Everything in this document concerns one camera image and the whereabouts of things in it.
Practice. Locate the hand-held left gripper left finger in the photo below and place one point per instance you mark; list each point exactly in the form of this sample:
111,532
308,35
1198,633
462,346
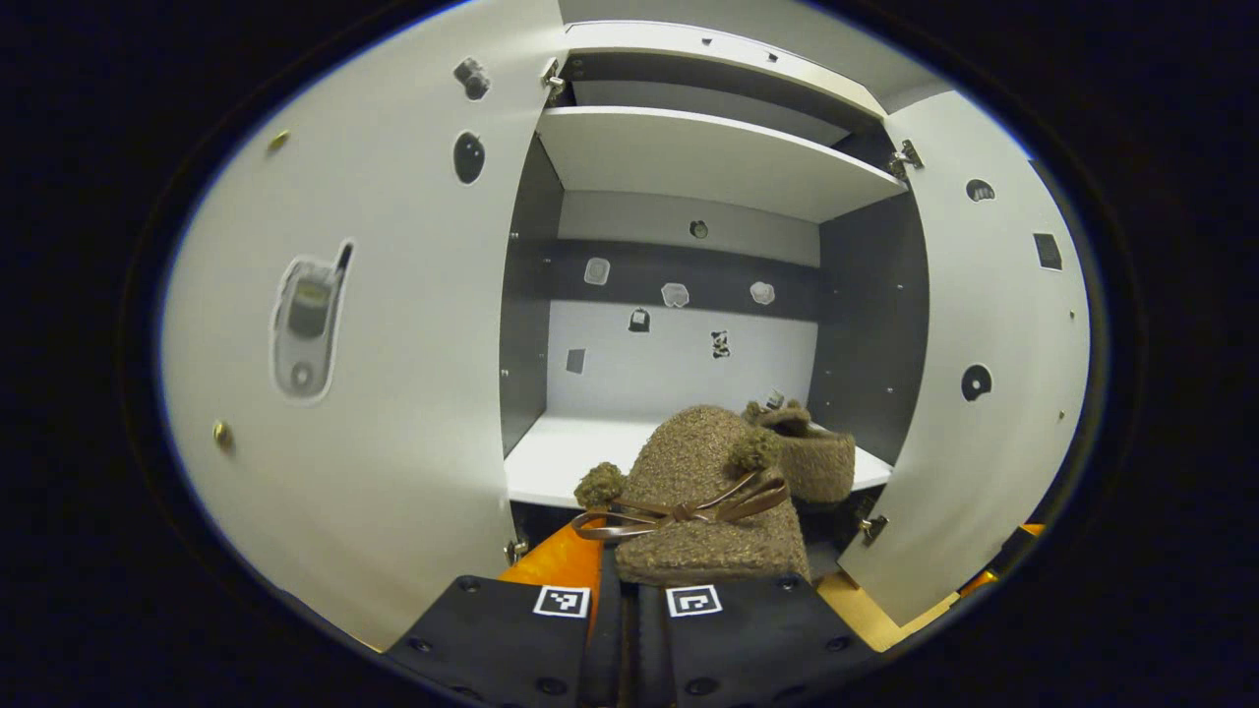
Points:
492,639

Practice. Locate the brown fuzzy shoe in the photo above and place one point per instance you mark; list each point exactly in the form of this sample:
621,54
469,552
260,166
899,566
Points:
689,462
821,467

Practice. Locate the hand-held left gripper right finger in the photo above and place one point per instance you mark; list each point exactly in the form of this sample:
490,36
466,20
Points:
748,639

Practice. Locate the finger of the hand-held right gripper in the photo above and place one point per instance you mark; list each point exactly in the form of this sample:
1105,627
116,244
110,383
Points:
974,584

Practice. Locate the white shoe cabinet door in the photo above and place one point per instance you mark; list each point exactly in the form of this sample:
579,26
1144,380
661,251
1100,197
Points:
413,413
993,295

